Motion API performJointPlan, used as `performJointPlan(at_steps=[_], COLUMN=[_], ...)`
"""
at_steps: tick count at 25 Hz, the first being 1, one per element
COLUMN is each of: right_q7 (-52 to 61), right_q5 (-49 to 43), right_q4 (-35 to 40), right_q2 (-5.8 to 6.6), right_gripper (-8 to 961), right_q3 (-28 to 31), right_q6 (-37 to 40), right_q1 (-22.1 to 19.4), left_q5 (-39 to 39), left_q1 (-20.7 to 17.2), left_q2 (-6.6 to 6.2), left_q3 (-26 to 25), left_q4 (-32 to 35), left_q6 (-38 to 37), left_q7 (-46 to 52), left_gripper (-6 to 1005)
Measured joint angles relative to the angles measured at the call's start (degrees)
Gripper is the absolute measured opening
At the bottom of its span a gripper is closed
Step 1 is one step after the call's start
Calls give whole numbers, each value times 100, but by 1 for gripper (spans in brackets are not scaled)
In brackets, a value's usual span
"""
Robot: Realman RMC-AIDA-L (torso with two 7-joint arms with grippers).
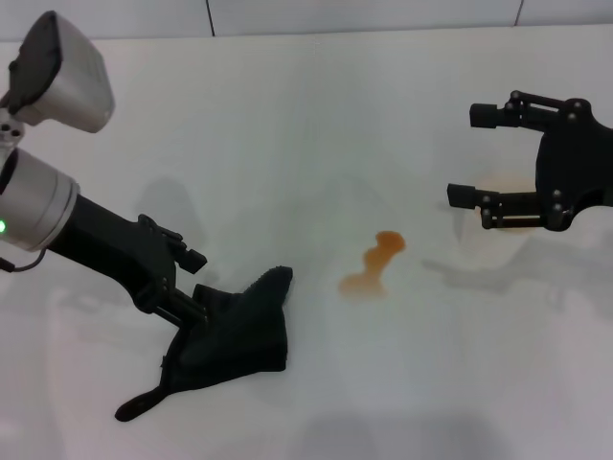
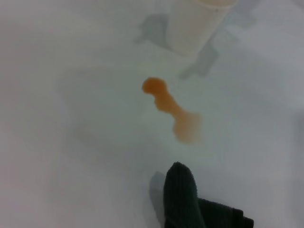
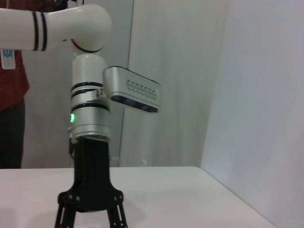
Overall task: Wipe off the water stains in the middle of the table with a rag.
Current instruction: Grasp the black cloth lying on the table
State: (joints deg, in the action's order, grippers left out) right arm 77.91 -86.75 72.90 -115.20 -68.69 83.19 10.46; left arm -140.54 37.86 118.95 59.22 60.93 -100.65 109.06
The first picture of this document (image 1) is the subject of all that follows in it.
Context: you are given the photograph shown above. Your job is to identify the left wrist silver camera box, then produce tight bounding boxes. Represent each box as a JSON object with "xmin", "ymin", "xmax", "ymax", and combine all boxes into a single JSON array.
[{"xmin": 8, "ymin": 11, "xmax": 116, "ymax": 135}]

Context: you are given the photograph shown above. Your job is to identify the orange brown liquid stain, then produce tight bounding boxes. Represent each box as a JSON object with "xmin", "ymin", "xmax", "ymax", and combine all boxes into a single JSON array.
[{"xmin": 337, "ymin": 230, "xmax": 408, "ymax": 303}]

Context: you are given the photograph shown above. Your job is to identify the white paper cup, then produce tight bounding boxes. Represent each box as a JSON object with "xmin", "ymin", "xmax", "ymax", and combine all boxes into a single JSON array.
[{"xmin": 449, "ymin": 171, "xmax": 537, "ymax": 269}]

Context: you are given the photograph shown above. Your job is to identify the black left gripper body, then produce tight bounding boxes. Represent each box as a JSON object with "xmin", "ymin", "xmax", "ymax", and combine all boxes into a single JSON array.
[{"xmin": 46, "ymin": 193, "xmax": 184, "ymax": 316}]

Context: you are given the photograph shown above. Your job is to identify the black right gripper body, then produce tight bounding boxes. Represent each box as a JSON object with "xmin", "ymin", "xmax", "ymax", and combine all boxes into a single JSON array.
[{"xmin": 533, "ymin": 98, "xmax": 613, "ymax": 232}]

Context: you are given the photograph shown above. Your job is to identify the dark blue rag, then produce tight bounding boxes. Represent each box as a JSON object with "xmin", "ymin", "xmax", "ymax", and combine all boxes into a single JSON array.
[{"xmin": 114, "ymin": 264, "xmax": 295, "ymax": 424}]

